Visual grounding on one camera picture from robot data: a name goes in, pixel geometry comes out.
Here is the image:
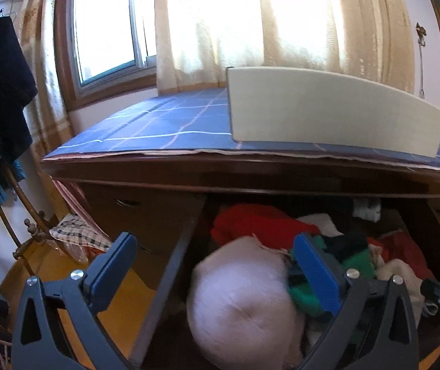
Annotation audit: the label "small white cloth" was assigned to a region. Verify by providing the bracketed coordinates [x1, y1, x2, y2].
[353, 198, 382, 223]

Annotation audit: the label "curtain tieback hook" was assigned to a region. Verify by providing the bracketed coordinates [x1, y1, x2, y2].
[416, 22, 427, 99]

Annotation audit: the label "teal hanging cloth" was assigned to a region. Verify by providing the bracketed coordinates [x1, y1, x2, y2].
[0, 158, 26, 211]

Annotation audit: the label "dark wooden dresser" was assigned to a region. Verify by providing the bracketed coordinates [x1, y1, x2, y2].
[40, 150, 440, 370]

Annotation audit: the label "white underwear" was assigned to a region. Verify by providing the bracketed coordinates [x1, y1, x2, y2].
[297, 213, 344, 238]

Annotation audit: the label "bright red underwear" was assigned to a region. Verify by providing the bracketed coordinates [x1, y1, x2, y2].
[210, 204, 321, 248]

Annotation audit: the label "closed wooden drawer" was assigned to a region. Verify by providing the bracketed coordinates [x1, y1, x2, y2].
[81, 184, 206, 290]

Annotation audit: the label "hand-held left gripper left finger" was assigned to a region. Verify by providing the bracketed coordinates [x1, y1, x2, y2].
[11, 232, 139, 370]

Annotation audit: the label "white cardboard box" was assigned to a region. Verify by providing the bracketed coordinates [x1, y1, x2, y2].
[226, 67, 440, 158]

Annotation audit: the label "blue plaid cloth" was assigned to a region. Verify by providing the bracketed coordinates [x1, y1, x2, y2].
[43, 87, 440, 173]

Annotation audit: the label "dark hanging coat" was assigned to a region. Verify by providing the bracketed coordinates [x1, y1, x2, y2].
[0, 15, 39, 194]

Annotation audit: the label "dark red underwear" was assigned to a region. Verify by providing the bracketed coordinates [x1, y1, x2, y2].
[370, 230, 430, 280]

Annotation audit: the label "beige side curtain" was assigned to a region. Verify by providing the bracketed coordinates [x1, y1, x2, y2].
[12, 0, 72, 157]

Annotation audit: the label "green black striped underwear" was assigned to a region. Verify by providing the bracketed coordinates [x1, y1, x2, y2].
[287, 231, 377, 317]

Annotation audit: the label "wooden drawer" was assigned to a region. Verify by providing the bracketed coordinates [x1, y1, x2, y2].
[127, 195, 440, 370]
[81, 184, 206, 290]

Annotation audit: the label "beige undergarment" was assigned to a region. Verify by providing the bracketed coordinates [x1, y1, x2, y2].
[370, 247, 427, 317]

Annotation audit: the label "brown framed window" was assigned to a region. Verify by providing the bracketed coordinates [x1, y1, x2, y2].
[54, 0, 159, 109]

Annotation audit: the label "cream patterned curtain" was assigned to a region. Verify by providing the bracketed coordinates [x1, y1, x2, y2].
[154, 0, 417, 94]

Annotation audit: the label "wooden coat rack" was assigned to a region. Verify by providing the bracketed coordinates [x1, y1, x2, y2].
[0, 162, 75, 265]

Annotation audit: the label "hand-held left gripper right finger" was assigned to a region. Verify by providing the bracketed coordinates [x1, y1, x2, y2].
[293, 233, 419, 370]

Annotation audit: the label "plaid cloth bag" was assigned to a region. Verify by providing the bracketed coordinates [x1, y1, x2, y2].
[49, 214, 113, 263]

